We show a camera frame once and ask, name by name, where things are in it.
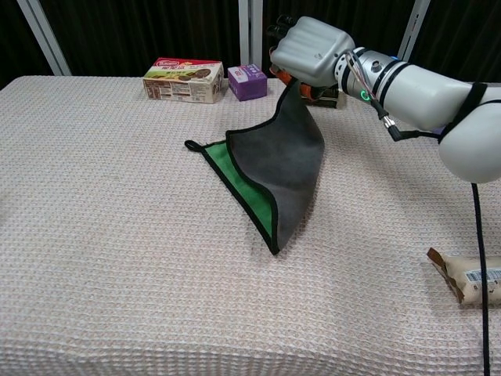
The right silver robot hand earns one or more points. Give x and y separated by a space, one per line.
313 53

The green microfibre cloth black trim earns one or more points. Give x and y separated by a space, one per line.
274 164

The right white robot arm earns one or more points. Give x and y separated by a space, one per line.
422 102

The small purple carton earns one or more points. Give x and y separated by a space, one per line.
247 81

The cookie box with red logo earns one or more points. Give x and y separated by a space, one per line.
184 80

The black pleated curtain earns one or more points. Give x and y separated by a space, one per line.
129 35

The beige woven tablecloth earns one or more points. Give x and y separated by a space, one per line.
137 235

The brown beige snack packet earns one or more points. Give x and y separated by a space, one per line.
466 280

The grey metal frame post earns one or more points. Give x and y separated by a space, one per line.
413 27
249 37
43 37

